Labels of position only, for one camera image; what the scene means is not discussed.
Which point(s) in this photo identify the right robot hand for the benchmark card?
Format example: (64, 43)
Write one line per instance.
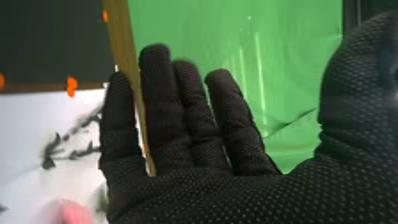
(195, 196)

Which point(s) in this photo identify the pink flower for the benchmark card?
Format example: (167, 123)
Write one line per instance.
(74, 213)

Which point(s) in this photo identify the green sprig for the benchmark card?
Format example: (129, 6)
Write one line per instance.
(76, 153)
(74, 128)

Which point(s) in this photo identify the white sheet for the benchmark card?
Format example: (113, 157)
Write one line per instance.
(35, 116)

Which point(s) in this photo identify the dark mat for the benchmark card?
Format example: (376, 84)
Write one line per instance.
(53, 40)

